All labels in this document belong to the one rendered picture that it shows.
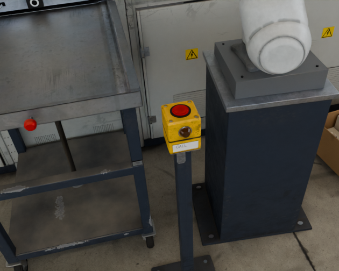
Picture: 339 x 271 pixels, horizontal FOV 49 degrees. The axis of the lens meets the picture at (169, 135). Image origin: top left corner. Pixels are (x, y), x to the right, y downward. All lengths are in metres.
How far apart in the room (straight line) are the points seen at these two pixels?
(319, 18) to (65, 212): 1.48
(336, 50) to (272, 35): 1.27
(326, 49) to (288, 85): 0.95
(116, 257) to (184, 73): 0.91
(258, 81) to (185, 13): 0.66
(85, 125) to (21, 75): 0.80
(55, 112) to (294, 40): 0.65
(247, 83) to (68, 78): 0.53
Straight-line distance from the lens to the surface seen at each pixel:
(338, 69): 2.27
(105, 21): 1.47
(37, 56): 1.33
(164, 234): 1.73
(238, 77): 1.16
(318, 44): 2.10
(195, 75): 1.88
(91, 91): 1.09
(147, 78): 1.83
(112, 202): 1.65
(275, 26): 0.93
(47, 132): 2.00
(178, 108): 0.88
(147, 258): 1.68
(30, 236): 1.65
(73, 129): 1.99
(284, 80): 1.20
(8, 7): 1.67
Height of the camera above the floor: 1.44
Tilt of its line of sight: 42 degrees down
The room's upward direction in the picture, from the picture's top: 4 degrees counter-clockwise
